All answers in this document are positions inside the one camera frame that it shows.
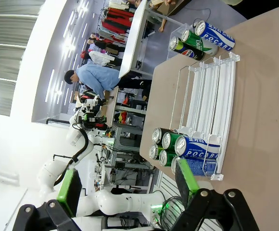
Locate clothes rack with red garments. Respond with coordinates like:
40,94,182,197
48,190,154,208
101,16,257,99
97,6,135,45

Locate background figure in white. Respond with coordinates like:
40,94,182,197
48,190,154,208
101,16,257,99
89,50,117,67

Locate wooden background table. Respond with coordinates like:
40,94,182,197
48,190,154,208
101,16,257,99
104,86,120,128

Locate person in blue shirt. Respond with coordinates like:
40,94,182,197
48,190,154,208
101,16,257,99
64,63,121,100

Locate green cider can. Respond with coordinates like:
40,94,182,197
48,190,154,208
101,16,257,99
158,149,178,167
180,29,219,56
162,132,187,153

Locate white wire can rack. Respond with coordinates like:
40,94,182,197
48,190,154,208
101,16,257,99
169,51,241,181

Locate blue Pocari Sweat can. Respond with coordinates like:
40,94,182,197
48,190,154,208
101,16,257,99
174,135,221,160
170,155,217,177
194,21,236,51

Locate black Pepsi can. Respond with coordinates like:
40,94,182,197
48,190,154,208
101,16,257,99
152,127,178,145
149,143,165,161
169,36,205,61

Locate clear acrylic stand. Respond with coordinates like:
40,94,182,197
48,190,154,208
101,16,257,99
166,23,198,61

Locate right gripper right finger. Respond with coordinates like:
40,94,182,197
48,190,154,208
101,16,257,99
169,158,260,231

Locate black coiled cable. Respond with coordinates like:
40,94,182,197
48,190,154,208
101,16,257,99
160,196,186,229

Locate background figure in black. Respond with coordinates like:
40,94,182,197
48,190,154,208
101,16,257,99
93,39,126,50

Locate black braided cable hose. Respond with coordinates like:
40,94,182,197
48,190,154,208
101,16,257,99
53,124,89,187

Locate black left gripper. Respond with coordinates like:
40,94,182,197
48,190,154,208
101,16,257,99
81,115,107,128

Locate large white table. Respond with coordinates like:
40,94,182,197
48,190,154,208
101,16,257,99
118,0,148,79

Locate white ribbed base panel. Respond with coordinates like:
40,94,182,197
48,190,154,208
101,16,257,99
155,171,187,205

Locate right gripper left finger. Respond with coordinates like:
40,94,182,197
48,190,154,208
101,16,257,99
12,168,83,231

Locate brown cardboard box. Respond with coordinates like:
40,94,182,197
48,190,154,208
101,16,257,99
150,0,171,14

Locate aluminium frame workbench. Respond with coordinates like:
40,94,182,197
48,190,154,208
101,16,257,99
95,121,157,193

